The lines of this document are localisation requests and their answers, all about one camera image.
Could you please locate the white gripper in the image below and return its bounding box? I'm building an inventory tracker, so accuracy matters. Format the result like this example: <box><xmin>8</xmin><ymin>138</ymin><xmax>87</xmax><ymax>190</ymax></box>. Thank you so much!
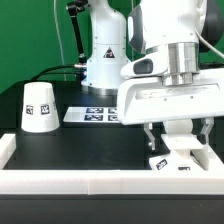
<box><xmin>117</xmin><ymin>57</ymin><xmax>224</xmax><ymax>150</ymax></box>

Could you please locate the white lamp base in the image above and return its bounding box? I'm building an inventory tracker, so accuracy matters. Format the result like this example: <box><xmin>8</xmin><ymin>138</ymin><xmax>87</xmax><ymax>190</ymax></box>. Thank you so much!
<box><xmin>149</xmin><ymin>134</ymin><xmax>224</xmax><ymax>172</ymax></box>

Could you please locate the white lamp bulb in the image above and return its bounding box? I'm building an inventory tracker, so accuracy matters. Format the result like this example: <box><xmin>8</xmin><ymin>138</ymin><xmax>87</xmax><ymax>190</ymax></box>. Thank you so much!
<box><xmin>163</xmin><ymin>119</ymin><xmax>193</xmax><ymax>134</ymax></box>

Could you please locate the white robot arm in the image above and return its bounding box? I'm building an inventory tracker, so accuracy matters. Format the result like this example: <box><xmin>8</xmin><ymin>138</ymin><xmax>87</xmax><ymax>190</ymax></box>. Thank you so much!
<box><xmin>82</xmin><ymin>0</ymin><xmax>224</xmax><ymax>125</ymax></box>

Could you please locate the white lamp shade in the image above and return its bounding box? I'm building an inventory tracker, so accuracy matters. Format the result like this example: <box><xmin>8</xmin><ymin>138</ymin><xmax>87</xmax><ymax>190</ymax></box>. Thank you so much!
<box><xmin>21</xmin><ymin>82</ymin><xmax>59</xmax><ymax>133</ymax></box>

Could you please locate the white marker tag plate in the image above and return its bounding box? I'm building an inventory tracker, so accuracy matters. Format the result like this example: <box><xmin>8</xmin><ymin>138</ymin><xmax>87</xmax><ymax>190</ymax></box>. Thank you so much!
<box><xmin>63</xmin><ymin>107</ymin><xmax>118</xmax><ymax>123</ymax></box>

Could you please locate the black cable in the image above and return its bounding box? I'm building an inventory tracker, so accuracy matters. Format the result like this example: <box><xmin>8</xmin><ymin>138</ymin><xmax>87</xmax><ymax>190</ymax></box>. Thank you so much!
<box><xmin>30</xmin><ymin>63</ymin><xmax>88</xmax><ymax>82</ymax></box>

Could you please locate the white U-shaped fence frame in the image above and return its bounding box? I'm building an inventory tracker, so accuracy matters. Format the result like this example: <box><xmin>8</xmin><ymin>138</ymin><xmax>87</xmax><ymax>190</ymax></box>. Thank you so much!
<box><xmin>0</xmin><ymin>134</ymin><xmax>224</xmax><ymax>195</ymax></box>

